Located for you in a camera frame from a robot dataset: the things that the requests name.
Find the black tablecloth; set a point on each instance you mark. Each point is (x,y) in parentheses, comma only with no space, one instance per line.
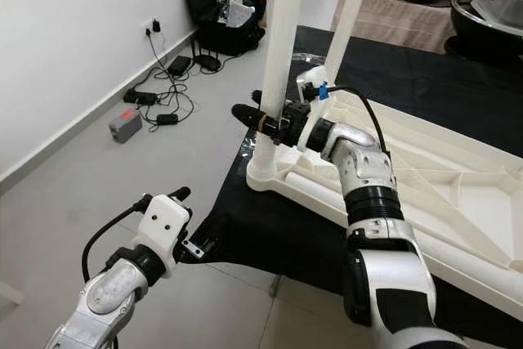
(441,79)

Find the tan rubber band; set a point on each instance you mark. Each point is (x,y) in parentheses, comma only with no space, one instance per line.
(263,123)

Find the black wok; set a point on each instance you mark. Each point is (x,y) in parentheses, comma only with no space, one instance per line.
(486,38)

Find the black plug adapter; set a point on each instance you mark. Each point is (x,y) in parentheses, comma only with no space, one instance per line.
(157,25)

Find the black router with antennas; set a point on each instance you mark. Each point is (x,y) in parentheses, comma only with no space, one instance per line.
(206,63)

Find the beige cloth covered furniture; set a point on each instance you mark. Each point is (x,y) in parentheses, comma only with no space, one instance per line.
(409,22)

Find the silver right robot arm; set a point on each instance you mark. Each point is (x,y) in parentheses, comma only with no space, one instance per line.
(384,218)

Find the white plastic children table top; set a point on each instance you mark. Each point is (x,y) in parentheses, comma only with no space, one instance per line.
(474,194)

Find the grey box with red label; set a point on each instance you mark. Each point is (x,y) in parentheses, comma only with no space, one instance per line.
(124,126)

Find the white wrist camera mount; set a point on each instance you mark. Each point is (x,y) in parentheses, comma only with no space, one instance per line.
(315,79)
(162,226)

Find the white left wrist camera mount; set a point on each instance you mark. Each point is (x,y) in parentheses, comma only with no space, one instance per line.
(162,226)

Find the black power strip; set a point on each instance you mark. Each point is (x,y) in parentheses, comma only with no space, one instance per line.
(141,97)

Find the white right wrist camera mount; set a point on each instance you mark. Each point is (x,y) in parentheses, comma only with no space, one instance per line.
(315,79)

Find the white grey fabric item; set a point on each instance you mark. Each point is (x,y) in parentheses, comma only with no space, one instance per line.
(239,14)

